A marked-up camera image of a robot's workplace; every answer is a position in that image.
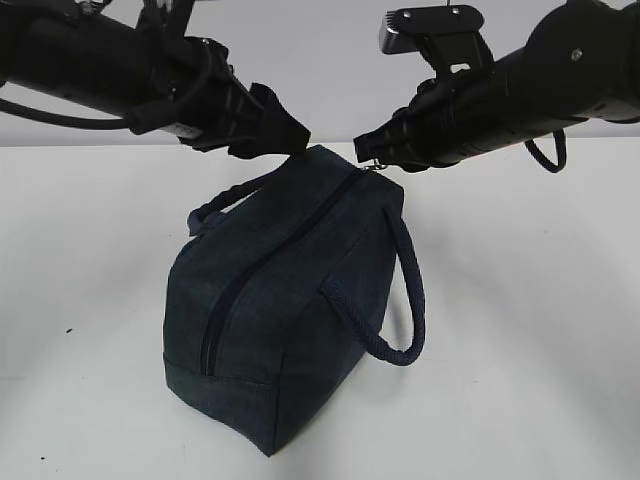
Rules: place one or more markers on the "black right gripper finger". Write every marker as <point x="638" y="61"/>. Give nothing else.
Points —
<point x="390" y="143"/>

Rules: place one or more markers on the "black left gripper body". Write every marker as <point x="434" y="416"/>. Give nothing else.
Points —
<point x="203" y="112"/>

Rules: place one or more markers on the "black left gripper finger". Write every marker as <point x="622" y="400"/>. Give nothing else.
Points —
<point x="266" y="128"/>

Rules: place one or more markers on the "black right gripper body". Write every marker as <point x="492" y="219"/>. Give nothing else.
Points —
<point x="444" y="125"/>

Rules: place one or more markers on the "navy blue lunch bag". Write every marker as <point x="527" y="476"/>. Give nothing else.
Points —
<point x="287" y="281"/>

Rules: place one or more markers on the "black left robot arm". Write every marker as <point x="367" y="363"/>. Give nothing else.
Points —
<point x="149" y="77"/>

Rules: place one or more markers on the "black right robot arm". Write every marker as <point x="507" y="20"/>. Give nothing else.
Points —
<point x="581" y="62"/>

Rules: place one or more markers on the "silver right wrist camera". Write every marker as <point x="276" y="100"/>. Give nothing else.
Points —
<point x="445" y="36"/>

